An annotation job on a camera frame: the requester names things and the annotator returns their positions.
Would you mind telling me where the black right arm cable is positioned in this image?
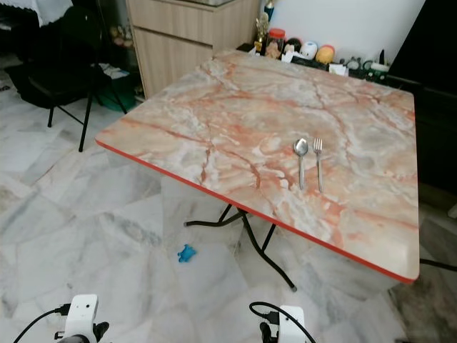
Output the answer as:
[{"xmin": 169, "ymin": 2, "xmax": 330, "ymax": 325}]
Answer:
[{"xmin": 249, "ymin": 301, "xmax": 323, "ymax": 343}]

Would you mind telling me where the white round ornament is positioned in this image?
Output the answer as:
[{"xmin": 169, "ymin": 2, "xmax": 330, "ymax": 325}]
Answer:
[{"xmin": 299, "ymin": 41, "xmax": 319, "ymax": 61}]

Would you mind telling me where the small blue toy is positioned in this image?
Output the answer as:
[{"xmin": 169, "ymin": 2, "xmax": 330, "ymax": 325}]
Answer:
[{"xmin": 178, "ymin": 243, "xmax": 199, "ymax": 264}]

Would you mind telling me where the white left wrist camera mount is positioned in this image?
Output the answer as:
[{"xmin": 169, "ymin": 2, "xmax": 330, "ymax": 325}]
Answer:
[{"xmin": 64, "ymin": 294, "xmax": 100, "ymax": 343}]

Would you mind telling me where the orange round ornament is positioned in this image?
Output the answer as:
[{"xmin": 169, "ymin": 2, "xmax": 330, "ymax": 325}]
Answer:
[{"xmin": 315, "ymin": 44, "xmax": 337, "ymax": 66}]

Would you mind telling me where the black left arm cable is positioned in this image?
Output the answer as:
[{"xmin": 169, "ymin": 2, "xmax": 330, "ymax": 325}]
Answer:
[{"xmin": 14, "ymin": 305, "xmax": 71, "ymax": 343}]

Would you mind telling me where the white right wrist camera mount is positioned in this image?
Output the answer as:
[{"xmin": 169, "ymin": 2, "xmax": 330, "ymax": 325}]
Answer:
[{"xmin": 278, "ymin": 305, "xmax": 307, "ymax": 343}]

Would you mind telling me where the light wooden cabinet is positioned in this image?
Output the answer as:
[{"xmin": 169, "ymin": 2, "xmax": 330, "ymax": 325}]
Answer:
[{"xmin": 126, "ymin": 0, "xmax": 262, "ymax": 100}]

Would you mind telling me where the gold trophy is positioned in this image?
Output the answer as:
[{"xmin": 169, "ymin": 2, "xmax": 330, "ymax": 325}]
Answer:
[{"xmin": 253, "ymin": 14, "xmax": 271, "ymax": 53}]

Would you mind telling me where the black folding chair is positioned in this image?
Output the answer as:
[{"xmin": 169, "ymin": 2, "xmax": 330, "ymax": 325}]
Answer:
[{"xmin": 24, "ymin": 6, "xmax": 126, "ymax": 153}]

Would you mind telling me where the red-lidded jar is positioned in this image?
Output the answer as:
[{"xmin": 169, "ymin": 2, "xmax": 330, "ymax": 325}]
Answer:
[{"xmin": 266, "ymin": 27, "xmax": 287, "ymax": 60}]

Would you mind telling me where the steel fork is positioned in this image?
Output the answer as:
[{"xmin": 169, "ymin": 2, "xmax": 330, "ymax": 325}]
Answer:
[{"xmin": 311, "ymin": 137, "xmax": 326, "ymax": 194}]

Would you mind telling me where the white lace cloth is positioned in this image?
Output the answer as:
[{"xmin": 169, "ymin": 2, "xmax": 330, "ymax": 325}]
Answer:
[{"xmin": 0, "ymin": 0, "xmax": 73, "ymax": 29}]

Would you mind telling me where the steel spoon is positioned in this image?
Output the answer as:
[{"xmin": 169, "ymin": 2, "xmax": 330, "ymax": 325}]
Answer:
[{"xmin": 292, "ymin": 137, "xmax": 311, "ymax": 192}]

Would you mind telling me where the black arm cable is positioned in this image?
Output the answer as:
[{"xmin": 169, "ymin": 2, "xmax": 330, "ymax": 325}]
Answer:
[
  {"xmin": 249, "ymin": 301, "xmax": 323, "ymax": 343},
  {"xmin": 14, "ymin": 305, "xmax": 71, "ymax": 343}
]

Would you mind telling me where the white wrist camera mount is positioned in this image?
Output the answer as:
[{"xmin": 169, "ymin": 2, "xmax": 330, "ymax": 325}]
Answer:
[
  {"xmin": 64, "ymin": 294, "xmax": 100, "ymax": 343},
  {"xmin": 278, "ymin": 305, "xmax": 307, "ymax": 343}
]

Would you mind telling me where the marble-pattern folding table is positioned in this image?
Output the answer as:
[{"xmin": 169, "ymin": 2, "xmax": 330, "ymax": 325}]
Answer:
[{"xmin": 94, "ymin": 48, "xmax": 421, "ymax": 292}]

